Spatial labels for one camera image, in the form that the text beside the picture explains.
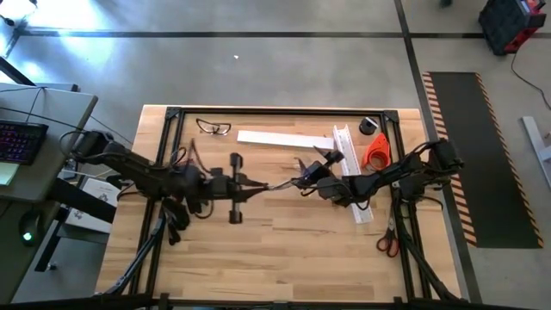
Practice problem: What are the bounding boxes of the white slotted cable duct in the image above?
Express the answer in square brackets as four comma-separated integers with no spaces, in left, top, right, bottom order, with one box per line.
[332,124,375,225]

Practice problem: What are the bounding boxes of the white cardboard box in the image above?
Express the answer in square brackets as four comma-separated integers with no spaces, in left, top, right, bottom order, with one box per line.
[64,207,116,235]
[80,177,122,208]

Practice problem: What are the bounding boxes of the black floor cable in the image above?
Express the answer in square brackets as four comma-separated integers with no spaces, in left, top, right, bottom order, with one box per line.
[510,50,551,111]

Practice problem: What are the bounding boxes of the black keyboard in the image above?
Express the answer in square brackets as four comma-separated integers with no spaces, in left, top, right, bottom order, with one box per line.
[0,119,50,166]

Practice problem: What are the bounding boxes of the black computer mouse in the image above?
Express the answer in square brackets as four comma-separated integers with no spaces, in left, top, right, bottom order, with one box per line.
[17,210,42,247]

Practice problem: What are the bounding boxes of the black and red toolbox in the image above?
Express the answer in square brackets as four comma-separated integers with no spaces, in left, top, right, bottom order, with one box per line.
[477,0,548,57]

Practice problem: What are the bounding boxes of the green note pad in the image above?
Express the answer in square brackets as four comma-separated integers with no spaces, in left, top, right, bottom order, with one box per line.
[0,161,21,187]

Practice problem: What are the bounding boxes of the grey desk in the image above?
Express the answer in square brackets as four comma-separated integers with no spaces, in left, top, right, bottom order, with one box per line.
[0,81,99,305]

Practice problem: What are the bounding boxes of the grey metal beam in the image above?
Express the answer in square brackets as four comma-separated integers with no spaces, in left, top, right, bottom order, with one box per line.
[521,115,551,190]

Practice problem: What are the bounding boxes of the multicoloured cable bundle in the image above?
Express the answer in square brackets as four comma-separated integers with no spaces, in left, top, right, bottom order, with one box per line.
[178,138,309,194]

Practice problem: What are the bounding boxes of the red-handled scissors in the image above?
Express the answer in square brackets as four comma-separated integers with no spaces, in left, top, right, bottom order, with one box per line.
[375,206,400,258]

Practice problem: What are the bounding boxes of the clear safety glasses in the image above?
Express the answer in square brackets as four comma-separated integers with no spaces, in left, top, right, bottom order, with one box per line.
[195,116,232,137]

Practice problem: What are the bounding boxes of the black striped-edge floor mat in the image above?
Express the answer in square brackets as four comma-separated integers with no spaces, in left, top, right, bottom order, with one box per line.
[421,71,544,250]

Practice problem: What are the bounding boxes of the black aluminium table frame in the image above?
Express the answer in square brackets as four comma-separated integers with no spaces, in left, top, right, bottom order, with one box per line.
[92,105,464,310]

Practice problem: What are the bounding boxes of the black tape roll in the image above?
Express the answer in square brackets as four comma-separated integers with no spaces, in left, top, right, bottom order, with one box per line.
[358,116,380,137]

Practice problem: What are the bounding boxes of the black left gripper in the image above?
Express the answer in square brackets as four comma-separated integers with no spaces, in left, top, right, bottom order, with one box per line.
[210,153,270,224]

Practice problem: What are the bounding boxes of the black work glove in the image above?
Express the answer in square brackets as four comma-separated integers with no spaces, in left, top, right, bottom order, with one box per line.
[163,196,191,246]

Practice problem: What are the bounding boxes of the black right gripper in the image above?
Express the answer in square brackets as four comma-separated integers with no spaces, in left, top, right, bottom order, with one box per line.
[296,146,348,202]

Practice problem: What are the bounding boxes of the white duct cover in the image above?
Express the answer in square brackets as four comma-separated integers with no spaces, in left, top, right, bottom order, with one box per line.
[236,129,336,151]

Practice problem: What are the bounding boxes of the light stand lamp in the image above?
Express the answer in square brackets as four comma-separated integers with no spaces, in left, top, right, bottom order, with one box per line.
[0,0,40,27]

